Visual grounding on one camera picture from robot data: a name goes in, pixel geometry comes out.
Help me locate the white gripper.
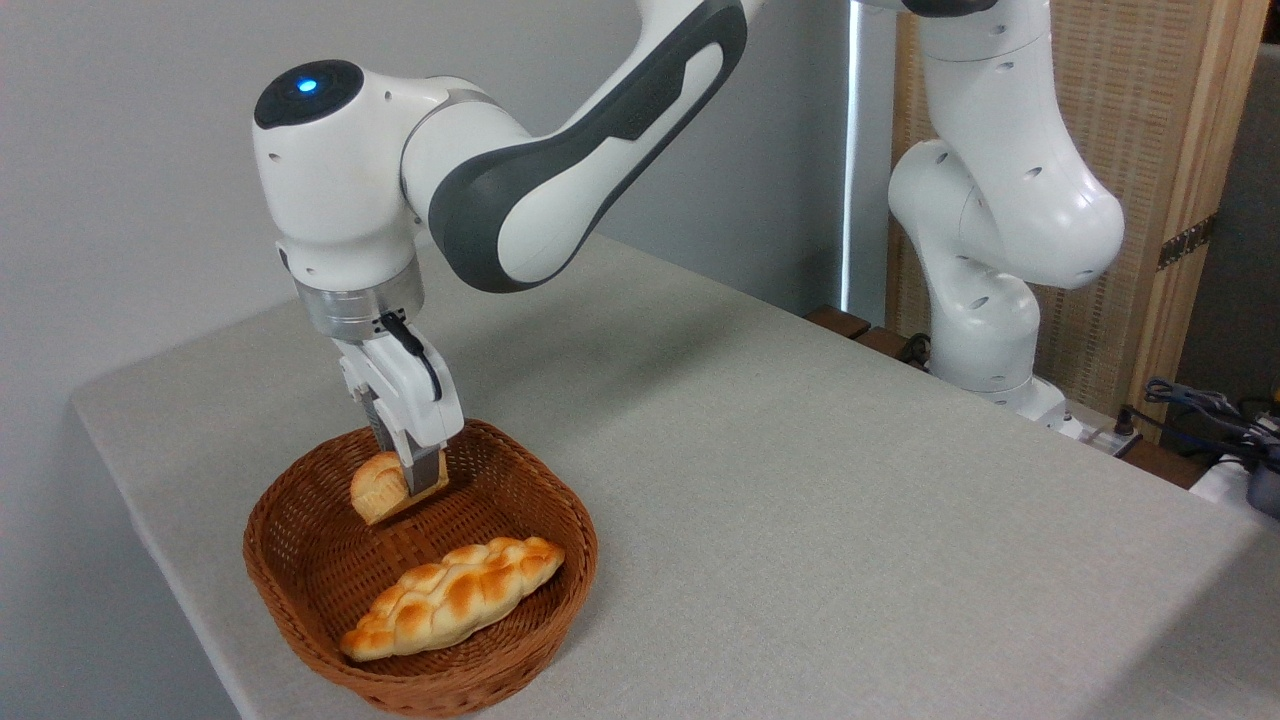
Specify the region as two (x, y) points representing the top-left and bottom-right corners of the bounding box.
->
(335, 336), (466, 499)

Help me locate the round orange bread roll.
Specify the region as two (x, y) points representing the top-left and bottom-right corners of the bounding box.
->
(349, 451), (450, 527)

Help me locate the braided golden bread loaf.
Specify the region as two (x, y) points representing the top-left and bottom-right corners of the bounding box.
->
(339, 535), (567, 664)

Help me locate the brown woven wicker basket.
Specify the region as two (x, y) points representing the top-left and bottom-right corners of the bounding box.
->
(242, 418), (600, 719)

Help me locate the brown wooden base platform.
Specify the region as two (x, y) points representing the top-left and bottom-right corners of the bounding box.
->
(805, 304), (1213, 491)

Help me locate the metal screen hinge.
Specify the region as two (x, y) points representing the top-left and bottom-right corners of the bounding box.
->
(1156, 212), (1219, 272)

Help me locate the wooden woven screen panel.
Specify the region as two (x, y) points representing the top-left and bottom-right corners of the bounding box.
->
(888, 0), (1272, 443)

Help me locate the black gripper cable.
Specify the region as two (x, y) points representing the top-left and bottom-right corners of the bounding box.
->
(377, 311), (444, 404)

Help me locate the bundle of dark cables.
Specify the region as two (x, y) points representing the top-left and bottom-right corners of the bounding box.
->
(1114, 377), (1280, 473)

